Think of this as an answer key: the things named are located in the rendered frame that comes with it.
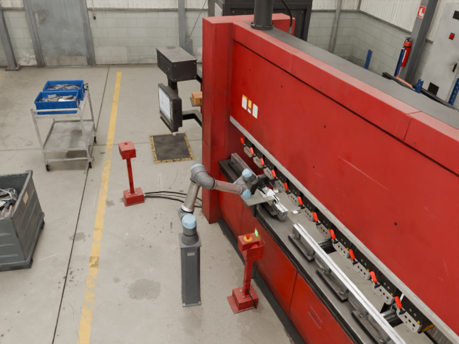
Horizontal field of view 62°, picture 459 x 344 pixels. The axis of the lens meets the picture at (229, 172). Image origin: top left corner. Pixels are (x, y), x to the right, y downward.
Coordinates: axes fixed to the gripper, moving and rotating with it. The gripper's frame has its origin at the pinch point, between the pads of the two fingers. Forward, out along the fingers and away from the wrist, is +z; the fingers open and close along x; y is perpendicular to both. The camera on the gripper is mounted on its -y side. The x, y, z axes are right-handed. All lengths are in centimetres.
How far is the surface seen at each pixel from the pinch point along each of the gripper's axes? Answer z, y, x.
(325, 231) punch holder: -15, 16, -81
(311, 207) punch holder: -20, 20, -61
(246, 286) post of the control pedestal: 39, -71, -33
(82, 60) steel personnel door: 12, -120, 719
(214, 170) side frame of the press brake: 10, -26, 85
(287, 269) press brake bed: 21, -28, -61
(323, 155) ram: -55, 50, -62
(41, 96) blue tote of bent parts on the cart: -107, -136, 311
